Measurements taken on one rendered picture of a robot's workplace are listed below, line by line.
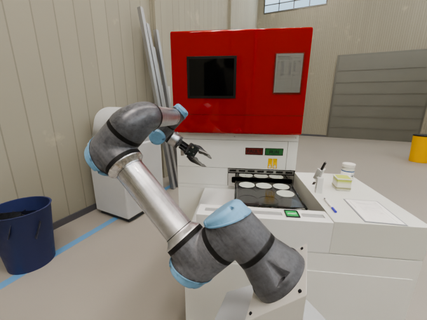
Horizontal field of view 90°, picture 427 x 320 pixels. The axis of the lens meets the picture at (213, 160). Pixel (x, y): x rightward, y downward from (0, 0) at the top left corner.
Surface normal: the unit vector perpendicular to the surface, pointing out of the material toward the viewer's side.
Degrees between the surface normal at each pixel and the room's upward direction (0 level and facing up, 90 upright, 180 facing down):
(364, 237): 90
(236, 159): 90
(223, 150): 90
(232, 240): 79
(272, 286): 69
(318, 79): 90
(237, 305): 0
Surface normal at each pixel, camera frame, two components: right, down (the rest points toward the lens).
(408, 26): -0.40, 0.23
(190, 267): -0.27, 0.03
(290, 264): 0.16, -0.67
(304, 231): -0.11, 0.25
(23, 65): 0.92, 0.11
